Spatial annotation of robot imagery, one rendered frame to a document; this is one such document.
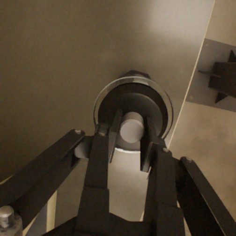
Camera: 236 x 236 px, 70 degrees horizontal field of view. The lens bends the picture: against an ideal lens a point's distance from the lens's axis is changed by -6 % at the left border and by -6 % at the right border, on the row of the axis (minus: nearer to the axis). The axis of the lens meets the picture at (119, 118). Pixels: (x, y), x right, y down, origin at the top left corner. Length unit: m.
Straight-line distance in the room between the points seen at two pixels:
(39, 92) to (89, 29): 0.21
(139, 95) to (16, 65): 0.41
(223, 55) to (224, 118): 0.50
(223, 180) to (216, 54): 1.13
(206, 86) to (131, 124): 1.32
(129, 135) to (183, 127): 1.35
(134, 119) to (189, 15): 0.34
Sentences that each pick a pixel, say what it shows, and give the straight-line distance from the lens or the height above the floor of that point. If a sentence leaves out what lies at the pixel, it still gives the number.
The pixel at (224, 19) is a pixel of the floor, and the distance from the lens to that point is 1.56.
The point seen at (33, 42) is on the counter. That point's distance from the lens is 0.53.
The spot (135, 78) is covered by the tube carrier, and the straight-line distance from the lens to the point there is 0.23.
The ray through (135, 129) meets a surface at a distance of 0.19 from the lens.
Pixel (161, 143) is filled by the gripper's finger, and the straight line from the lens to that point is 0.17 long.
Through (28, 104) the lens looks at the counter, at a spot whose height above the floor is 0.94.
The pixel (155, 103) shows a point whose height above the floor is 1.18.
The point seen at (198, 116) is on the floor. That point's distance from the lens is 1.54.
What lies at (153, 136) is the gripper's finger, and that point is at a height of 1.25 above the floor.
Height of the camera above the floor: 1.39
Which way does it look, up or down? 71 degrees down
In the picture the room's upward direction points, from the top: 163 degrees counter-clockwise
